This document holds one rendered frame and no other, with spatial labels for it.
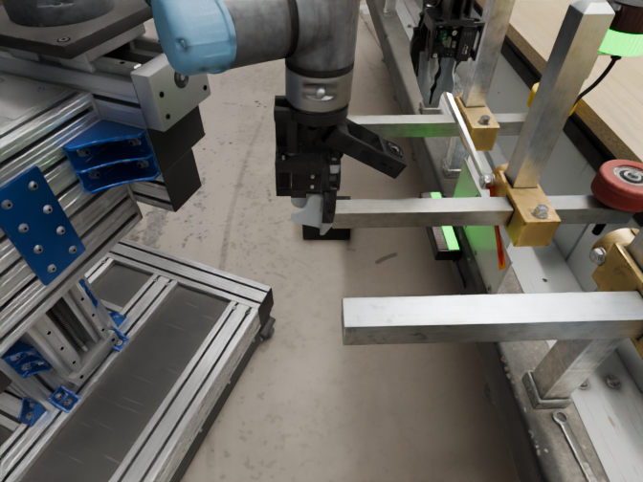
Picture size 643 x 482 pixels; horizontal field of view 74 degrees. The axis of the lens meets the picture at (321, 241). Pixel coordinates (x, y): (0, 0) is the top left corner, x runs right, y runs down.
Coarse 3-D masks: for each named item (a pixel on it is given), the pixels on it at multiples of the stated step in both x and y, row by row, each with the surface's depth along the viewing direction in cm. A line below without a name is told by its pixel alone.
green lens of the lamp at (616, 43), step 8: (608, 32) 47; (616, 32) 46; (608, 40) 47; (616, 40) 46; (624, 40) 46; (632, 40) 46; (640, 40) 46; (600, 48) 48; (608, 48) 47; (616, 48) 47; (624, 48) 47; (632, 48) 46; (640, 48) 47
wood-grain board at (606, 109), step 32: (480, 0) 117; (544, 0) 112; (576, 0) 112; (512, 32) 100; (544, 32) 97; (544, 64) 86; (608, 64) 84; (640, 64) 84; (608, 96) 75; (640, 96) 75; (608, 128) 68; (640, 128) 67; (640, 160) 62
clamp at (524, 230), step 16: (496, 176) 66; (496, 192) 65; (512, 192) 61; (528, 192) 61; (528, 208) 58; (512, 224) 60; (528, 224) 57; (544, 224) 57; (512, 240) 60; (528, 240) 59; (544, 240) 59
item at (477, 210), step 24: (336, 216) 60; (360, 216) 60; (384, 216) 60; (408, 216) 60; (432, 216) 60; (456, 216) 60; (480, 216) 60; (504, 216) 61; (576, 216) 61; (600, 216) 61; (624, 216) 61
